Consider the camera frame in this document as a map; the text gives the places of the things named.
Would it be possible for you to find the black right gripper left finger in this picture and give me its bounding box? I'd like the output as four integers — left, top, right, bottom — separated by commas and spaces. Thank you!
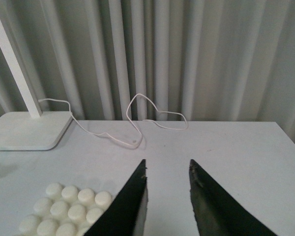
85, 159, 148, 236

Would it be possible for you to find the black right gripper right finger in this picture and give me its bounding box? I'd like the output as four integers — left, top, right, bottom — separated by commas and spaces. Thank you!
189, 159, 275, 236

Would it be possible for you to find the white desk lamp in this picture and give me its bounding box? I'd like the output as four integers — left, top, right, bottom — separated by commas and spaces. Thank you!
0, 10, 72, 151

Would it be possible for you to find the grey pleated curtain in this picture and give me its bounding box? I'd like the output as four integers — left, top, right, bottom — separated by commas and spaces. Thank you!
0, 0, 295, 143

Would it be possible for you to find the white studded base plate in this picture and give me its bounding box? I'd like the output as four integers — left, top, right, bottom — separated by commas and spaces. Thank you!
19, 182, 113, 236

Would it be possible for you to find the white lamp cable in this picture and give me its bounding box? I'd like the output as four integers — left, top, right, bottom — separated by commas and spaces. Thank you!
38, 93, 189, 149

